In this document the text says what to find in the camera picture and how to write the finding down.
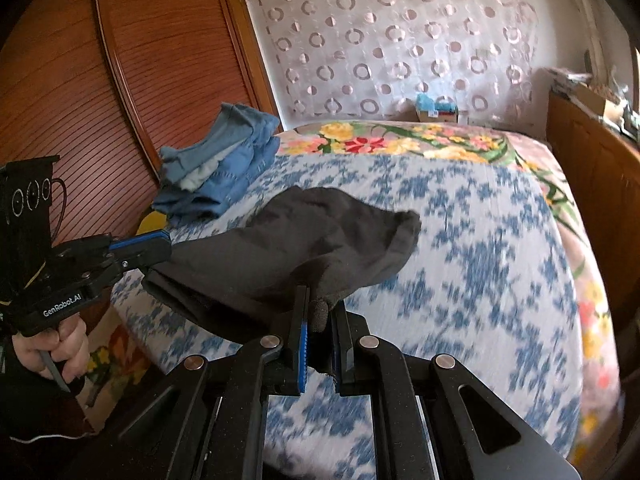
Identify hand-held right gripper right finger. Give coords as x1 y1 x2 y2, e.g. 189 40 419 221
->
330 304 585 480

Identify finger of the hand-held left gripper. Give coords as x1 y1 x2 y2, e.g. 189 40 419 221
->
107 231 170 254
120 242 172 270

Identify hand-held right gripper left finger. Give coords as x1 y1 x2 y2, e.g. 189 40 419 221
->
75 285 314 480

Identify black pants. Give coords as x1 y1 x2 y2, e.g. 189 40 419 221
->
142 186 422 347

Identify person's left forearm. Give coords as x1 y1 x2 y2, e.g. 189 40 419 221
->
0 344 97 447

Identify person's left hand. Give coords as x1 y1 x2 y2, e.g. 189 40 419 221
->
12 312 91 384

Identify yellow cloth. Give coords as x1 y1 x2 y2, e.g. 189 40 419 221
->
136 210 169 237

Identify pale folded jeans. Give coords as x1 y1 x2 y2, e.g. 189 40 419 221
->
177 154 228 192

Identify dark blue folded jeans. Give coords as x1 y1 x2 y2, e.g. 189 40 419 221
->
152 135 282 221

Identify light blue folded jeans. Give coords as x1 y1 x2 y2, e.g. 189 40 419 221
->
159 102 281 187

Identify blue floral blanket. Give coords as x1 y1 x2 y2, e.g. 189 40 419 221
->
110 152 587 480

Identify wooden slatted wardrobe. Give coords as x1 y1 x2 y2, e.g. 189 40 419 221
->
0 0 282 243

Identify bed with flowered sheet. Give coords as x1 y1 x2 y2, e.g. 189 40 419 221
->
80 120 627 467

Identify box with blue packets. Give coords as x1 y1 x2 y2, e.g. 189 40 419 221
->
414 93 459 124

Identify wooden side cabinet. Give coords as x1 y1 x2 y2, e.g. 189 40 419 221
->
547 90 640 382

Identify cardboard box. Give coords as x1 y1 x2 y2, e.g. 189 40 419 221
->
570 80 632 127

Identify ring patterned curtain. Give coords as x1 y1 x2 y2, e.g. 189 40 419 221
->
242 0 542 129

